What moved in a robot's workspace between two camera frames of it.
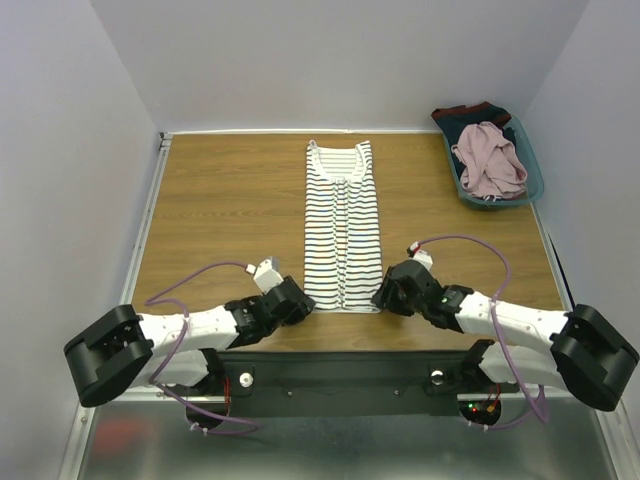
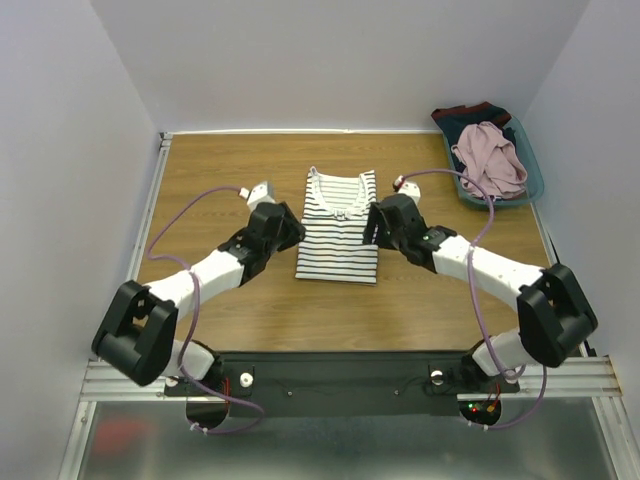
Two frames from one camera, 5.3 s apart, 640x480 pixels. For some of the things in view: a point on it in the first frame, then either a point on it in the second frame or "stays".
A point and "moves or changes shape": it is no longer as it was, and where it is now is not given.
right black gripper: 388,291 -> 375,226
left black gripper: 302,310 -> 294,229
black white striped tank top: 343,249 moves or changes shape
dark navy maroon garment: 453,120 stays
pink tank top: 492,167 stays
